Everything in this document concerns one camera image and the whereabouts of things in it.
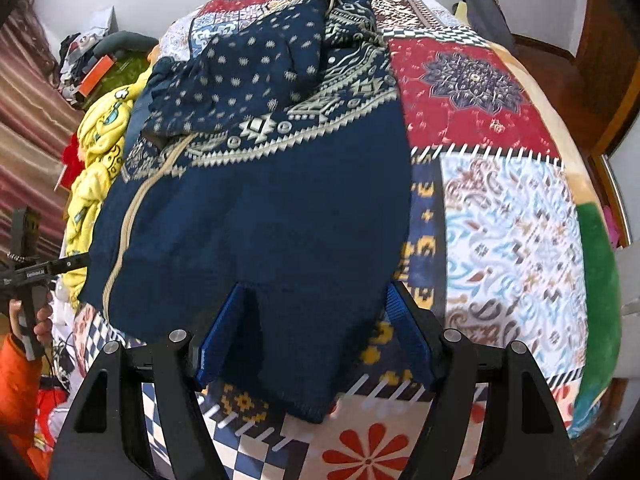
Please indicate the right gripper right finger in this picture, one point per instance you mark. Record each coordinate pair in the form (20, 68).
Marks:
(523, 434)

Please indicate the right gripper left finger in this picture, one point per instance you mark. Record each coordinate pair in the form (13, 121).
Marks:
(106, 436)

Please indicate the navy patterned hooded sweater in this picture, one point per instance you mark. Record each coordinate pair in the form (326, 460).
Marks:
(271, 180)

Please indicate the orange sleeve forearm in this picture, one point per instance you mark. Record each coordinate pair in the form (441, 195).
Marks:
(20, 380)

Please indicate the clutter clothes pile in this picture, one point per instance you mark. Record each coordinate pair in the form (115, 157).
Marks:
(77, 54)

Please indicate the left hand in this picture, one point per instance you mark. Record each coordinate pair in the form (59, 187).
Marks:
(43, 326)

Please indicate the red fleece cloth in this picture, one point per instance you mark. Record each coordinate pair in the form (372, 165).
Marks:
(73, 166)

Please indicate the striped maroon curtain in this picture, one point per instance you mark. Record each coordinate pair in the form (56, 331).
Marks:
(36, 125)

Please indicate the yellow cartoon fleece blanket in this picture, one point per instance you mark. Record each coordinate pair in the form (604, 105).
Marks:
(101, 143)

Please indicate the colourful patchwork bedspread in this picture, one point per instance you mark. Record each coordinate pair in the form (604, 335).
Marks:
(504, 242)

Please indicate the orange box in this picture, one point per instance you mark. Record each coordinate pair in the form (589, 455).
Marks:
(95, 75)

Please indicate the pink slipper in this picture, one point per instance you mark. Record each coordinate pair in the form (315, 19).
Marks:
(611, 227)

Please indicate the green patterned cloth pile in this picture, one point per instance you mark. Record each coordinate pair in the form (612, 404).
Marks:
(126, 70)

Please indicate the dark grey pillow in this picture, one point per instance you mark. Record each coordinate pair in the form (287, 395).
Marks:
(124, 41)

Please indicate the brown wooden door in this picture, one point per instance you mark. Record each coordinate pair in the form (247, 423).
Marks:
(587, 87)

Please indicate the dark blue bag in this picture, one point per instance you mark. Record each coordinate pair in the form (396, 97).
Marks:
(487, 19)

